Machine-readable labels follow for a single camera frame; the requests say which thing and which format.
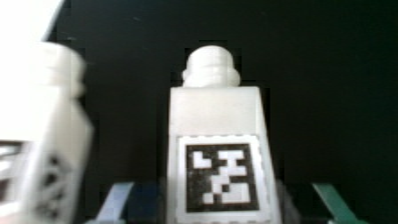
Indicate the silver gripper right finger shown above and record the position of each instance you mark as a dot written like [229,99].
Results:
[344,216]

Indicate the white table leg with tag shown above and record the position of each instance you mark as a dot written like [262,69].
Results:
[221,182]

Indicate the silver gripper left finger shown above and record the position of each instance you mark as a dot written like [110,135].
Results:
[111,214]

